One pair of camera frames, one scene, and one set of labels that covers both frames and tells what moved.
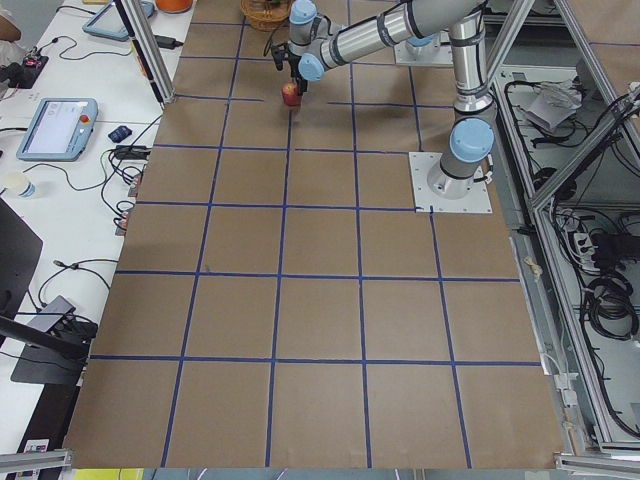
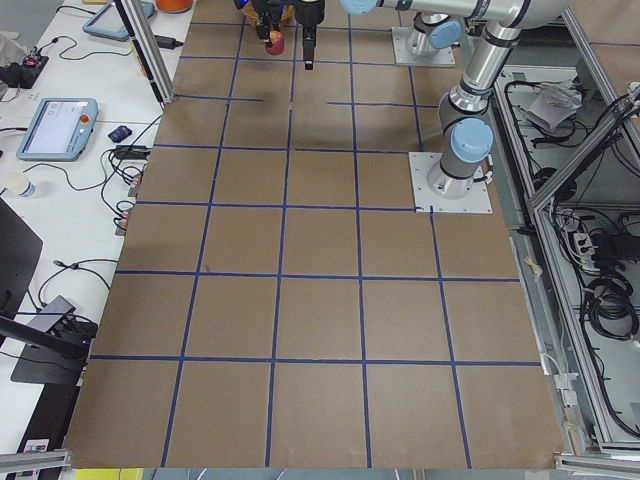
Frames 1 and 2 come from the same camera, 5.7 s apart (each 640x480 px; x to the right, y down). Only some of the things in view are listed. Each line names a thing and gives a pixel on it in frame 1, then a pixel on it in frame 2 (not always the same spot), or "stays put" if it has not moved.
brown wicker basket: (266, 15) stays put
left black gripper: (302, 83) → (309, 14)
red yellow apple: (291, 95) → (277, 43)
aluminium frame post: (149, 50) stays put
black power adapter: (167, 42) stays put
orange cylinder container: (173, 6) stays put
